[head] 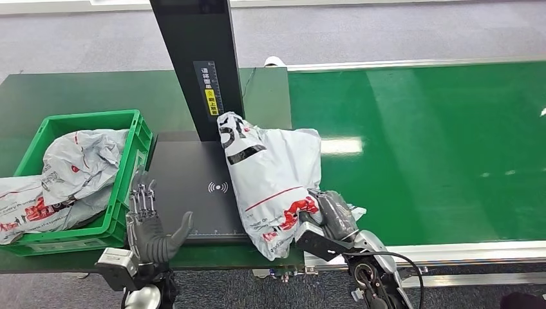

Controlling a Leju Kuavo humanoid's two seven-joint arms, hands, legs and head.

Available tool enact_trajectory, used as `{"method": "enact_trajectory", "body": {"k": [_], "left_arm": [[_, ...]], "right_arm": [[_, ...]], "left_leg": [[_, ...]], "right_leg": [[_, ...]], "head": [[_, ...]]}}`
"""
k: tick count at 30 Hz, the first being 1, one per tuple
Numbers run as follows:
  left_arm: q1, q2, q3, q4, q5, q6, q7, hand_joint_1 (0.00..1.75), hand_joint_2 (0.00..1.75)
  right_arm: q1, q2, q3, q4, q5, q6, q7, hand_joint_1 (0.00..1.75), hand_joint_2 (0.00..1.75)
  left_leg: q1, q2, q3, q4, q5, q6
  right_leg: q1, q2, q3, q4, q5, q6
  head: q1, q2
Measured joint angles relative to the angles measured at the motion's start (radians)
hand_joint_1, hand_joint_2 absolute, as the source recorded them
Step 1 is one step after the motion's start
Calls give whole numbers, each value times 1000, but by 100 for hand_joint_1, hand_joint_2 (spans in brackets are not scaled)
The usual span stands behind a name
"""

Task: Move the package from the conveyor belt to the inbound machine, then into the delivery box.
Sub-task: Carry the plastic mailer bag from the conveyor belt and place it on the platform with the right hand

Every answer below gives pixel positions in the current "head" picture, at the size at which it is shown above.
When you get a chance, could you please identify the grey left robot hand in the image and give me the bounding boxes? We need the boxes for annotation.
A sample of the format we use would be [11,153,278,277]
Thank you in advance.
[126,168,195,265]

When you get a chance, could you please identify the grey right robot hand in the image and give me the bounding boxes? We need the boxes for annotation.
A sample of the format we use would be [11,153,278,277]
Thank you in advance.
[298,189,360,243]

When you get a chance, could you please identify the white courier bag package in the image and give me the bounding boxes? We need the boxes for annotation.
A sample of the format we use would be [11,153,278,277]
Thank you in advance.
[216,111,368,262]

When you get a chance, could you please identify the green conveyor belt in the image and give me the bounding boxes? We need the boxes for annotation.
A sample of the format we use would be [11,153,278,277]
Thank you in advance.
[288,61,546,247]

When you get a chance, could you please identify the black inbound scanner machine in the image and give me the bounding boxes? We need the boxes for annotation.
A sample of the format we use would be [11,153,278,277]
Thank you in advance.
[133,0,295,245]

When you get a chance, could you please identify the green plastic crate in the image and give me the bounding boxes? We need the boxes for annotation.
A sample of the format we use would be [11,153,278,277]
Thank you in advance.
[0,109,153,258]

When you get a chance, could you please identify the crumpled grey courier bag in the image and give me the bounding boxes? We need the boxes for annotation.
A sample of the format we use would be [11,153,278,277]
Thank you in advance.
[41,129,129,207]

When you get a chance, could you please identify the flat white red-print courier bag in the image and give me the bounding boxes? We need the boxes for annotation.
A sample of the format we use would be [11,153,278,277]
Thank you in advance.
[0,174,113,246]

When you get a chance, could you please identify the dark object on floor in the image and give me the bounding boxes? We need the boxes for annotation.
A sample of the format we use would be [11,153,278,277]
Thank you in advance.
[500,292,546,309]

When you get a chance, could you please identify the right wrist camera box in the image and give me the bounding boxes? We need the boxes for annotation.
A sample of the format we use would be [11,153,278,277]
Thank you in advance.
[294,221,355,262]

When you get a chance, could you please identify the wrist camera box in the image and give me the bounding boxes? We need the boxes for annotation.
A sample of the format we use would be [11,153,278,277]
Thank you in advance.
[294,221,355,262]
[94,247,140,293]

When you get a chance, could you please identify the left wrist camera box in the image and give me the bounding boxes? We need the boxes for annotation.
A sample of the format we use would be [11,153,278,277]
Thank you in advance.
[94,247,140,293]

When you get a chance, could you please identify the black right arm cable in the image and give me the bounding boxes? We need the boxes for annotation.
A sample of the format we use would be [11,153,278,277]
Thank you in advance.
[341,250,425,309]

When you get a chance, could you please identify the aluminium conveyor frame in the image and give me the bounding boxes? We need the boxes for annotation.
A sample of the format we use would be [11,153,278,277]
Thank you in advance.
[251,55,546,291]

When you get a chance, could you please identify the thin black scanner cable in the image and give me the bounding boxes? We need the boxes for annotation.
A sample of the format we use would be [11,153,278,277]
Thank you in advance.
[241,67,257,100]

